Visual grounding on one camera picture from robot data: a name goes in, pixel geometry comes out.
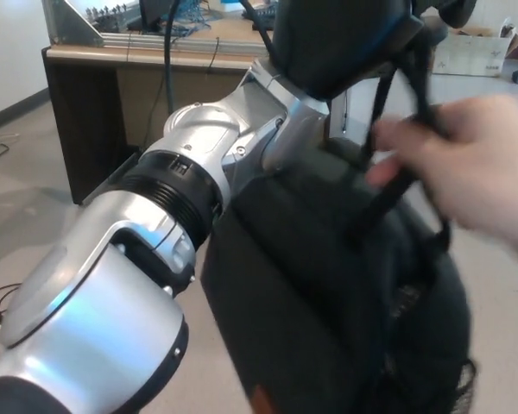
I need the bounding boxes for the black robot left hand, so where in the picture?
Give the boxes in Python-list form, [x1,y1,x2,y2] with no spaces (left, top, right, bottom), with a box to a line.
[270,0,478,103]

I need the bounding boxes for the person's bare hand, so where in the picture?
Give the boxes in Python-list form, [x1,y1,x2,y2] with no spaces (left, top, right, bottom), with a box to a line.
[364,92,518,265]

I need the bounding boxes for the black lunchbag with straps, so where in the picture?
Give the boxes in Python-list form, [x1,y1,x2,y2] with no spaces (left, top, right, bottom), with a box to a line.
[199,25,478,414]

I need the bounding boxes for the black keyboard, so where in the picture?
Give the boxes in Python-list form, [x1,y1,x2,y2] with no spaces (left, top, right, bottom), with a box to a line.
[241,6,281,21]

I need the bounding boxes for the open cardboard box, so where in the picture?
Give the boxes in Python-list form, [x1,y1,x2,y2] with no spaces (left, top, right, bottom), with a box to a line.
[431,16,518,78]

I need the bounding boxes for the black monitor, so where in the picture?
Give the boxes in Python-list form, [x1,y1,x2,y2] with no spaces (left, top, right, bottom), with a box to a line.
[127,0,174,32]

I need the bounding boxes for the wooden desk with black sides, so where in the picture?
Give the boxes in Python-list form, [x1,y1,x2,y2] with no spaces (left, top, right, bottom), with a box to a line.
[41,0,351,206]

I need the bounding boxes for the black cable on desk side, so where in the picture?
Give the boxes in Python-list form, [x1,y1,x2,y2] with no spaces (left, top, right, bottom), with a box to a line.
[338,92,351,135]

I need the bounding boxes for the short black cable over desk edge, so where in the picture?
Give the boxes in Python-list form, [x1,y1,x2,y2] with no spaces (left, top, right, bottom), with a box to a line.
[206,36,220,71]

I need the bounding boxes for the blue cable bundle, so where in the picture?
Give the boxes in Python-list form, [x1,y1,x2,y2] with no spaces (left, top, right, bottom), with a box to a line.
[159,0,215,35]

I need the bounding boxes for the long black power cable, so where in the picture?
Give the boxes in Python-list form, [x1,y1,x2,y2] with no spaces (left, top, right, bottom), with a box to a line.
[140,42,176,152]

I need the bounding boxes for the aluminium extrusion frame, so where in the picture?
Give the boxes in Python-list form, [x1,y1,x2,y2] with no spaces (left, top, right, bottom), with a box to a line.
[41,0,269,49]

